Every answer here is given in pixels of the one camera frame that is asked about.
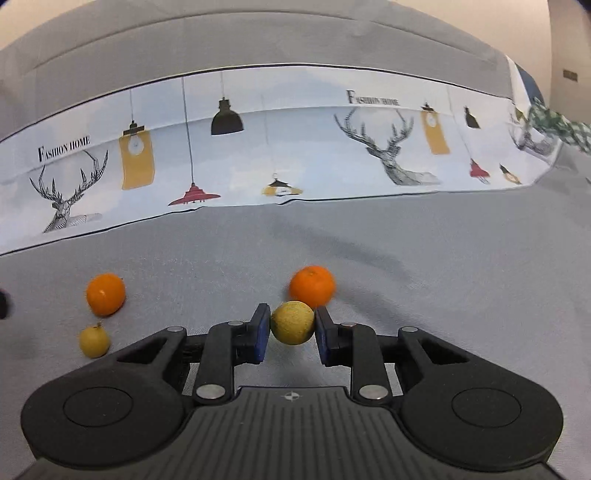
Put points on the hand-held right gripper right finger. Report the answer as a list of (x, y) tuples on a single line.
[(323, 340)]

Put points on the deer print quilt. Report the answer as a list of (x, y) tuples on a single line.
[(300, 152)]

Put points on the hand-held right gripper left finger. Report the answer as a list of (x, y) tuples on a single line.
[(261, 334)]

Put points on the wall socket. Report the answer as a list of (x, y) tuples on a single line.
[(570, 75)]

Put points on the green patterned cloth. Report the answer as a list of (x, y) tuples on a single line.
[(561, 124)]

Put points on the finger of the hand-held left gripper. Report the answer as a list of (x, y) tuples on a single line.
[(3, 304)]

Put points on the dark blue cloth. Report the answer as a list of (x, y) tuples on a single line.
[(531, 83)]

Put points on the orange mandarin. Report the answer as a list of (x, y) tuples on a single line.
[(312, 285), (105, 294)]

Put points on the small yellow-green fruit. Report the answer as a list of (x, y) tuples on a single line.
[(292, 322), (94, 341)]

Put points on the grey bedspread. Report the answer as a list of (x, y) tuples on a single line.
[(438, 300)]

